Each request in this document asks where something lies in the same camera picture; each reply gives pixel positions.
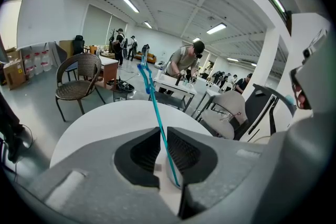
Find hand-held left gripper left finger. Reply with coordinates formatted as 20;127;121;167
15;126;180;224

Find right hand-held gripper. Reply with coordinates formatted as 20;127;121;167
251;30;336;224

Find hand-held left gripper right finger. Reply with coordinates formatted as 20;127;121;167
166;126;265;220

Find blue translucent star stick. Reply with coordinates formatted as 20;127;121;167
136;54;181;188

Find clear stick with red star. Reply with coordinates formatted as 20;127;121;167
219;111;243;122

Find beige cushioned chair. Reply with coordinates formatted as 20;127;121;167
199;90;249;140

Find black and white chair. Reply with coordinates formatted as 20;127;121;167
235;83;298;143

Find white work table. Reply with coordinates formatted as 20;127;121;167
153;73;198;113

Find wooden desk with white top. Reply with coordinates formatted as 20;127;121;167
97;56;119;91

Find yellow sofa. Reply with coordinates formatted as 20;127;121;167
135;51;157;64

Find brown wicker chair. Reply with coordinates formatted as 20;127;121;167
55;52;107;123

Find potted plant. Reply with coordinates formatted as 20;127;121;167
108;28;117;47

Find black office chair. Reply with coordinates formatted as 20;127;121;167
72;35;86;56

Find person's black trouser leg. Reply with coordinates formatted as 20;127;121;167
0;91;30;164

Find clear water jug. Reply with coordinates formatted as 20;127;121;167
41;50;53;72
33;51;44;76
23;54;35;79

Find grey roller blind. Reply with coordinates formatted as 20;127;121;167
82;4;127;47

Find large cardboard box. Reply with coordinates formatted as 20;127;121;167
3;58;27;91

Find small cardboard box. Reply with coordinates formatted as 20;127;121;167
5;48;23;61

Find bundle of black cables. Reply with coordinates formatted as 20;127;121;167
106;76;135;93

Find thin black floor cable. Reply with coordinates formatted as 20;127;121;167
12;123;34;184

